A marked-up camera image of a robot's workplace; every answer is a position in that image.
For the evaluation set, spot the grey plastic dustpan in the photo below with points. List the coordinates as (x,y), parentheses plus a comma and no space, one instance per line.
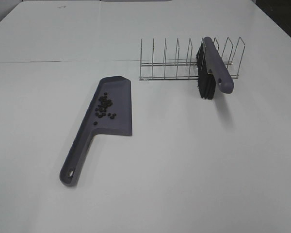
(119,89)

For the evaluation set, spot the grey hand brush black bristles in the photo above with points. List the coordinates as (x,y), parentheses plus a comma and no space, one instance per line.
(212,72)

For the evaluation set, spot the pile of coffee beans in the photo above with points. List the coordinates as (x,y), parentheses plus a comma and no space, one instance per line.
(103,109)

